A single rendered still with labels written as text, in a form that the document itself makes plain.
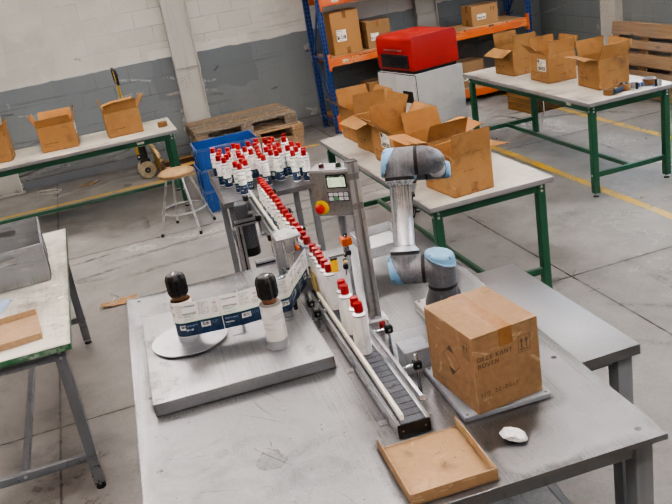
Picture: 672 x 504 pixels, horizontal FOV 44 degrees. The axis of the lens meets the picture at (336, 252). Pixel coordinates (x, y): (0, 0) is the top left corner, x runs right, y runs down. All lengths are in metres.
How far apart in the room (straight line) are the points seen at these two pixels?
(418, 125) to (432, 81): 3.17
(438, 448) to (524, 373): 0.37
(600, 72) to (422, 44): 2.15
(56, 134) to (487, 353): 6.46
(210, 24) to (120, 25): 1.07
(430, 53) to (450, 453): 6.49
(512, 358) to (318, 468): 0.69
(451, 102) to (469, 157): 4.01
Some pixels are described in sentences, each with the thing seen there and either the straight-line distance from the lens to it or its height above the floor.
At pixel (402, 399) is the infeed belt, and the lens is 2.77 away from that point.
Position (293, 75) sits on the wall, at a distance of 10.98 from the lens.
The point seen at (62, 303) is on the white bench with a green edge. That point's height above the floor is 0.80.
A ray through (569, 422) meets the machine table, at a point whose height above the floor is 0.83.
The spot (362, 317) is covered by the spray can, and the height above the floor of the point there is 1.04.
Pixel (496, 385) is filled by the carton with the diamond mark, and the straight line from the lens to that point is 2.69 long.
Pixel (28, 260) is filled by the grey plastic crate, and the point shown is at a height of 0.94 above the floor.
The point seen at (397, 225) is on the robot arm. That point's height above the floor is 1.22.
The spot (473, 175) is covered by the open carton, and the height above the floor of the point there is 0.88.
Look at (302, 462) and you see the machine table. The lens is 2.66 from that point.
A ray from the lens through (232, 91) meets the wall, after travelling 10.82.
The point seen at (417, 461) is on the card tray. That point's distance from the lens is 2.57.
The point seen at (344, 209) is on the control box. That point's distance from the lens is 3.26.
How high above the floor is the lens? 2.32
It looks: 21 degrees down
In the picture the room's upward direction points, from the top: 10 degrees counter-clockwise
